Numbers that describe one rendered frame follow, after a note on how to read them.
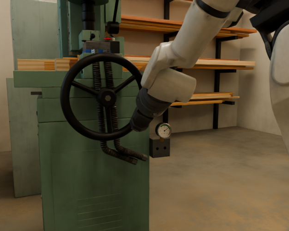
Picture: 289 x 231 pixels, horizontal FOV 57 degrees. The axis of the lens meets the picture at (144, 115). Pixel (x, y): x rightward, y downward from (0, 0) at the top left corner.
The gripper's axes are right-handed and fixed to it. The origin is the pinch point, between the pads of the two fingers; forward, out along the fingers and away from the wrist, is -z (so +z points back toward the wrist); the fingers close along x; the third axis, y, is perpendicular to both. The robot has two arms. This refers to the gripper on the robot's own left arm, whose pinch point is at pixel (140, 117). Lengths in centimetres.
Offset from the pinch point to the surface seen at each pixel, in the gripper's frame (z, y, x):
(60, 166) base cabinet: -32.4, 17.1, -17.6
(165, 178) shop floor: -146, -57, 34
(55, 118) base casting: -23.1, 26.6, -4.2
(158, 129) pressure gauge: -20.4, -10.8, 9.3
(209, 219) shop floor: -84, -75, 2
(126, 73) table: -14.8, 10.7, 22.7
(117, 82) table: -8.2, 11.8, 13.0
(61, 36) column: -36, 47, 39
